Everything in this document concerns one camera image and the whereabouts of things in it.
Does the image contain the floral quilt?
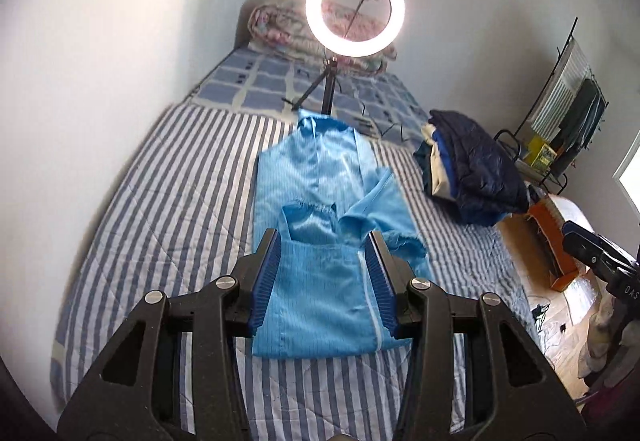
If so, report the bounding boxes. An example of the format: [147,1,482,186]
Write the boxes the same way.
[248,1,399,76]

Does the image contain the metal clothes drying rack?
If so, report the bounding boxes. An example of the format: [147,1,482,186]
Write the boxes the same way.
[494,17,610,188]

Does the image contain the ring light black cable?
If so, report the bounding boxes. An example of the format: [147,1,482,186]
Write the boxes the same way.
[334,77,427,142]

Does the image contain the black tripod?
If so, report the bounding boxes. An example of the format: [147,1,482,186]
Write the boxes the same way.
[281,57,382,120]

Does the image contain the pile of dark clothes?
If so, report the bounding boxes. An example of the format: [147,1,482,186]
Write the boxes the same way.
[429,109,531,226]

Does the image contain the light blue work coat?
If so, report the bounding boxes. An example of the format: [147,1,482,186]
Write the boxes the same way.
[251,110,435,360]

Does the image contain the beige cloth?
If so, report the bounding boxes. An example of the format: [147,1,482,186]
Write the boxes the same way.
[421,123,454,200]

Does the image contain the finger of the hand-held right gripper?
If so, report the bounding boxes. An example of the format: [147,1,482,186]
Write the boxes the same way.
[561,220,640,273]

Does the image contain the dark hanging clothes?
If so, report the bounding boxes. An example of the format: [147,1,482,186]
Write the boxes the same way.
[555,78,607,172]

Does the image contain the blue white striped blanket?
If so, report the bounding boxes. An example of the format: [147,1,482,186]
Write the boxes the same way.
[52,102,545,441]

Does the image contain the blue checked bed sheet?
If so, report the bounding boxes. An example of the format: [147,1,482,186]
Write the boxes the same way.
[187,46,432,144]

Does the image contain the person's right hand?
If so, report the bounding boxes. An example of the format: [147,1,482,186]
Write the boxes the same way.
[577,293,626,380]

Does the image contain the royal blue cloth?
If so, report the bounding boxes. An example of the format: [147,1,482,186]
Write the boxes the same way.
[432,130,459,202]

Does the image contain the window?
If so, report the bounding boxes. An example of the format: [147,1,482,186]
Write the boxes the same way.
[619,141,640,214]

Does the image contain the orange box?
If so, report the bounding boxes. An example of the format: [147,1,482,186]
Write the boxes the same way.
[526,197,595,293]

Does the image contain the dark teal cloth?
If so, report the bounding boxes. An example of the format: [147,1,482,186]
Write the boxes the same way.
[413,140,437,195]

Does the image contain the yellow box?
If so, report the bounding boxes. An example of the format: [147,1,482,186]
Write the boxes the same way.
[527,136,559,170]

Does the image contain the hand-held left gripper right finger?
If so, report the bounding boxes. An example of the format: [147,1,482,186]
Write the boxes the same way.
[364,230,587,441]

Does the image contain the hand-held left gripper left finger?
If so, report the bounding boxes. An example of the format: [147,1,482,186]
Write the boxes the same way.
[57,228,281,441]

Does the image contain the person's right forearm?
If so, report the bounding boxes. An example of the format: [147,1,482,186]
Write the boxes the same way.
[575,388,640,441]

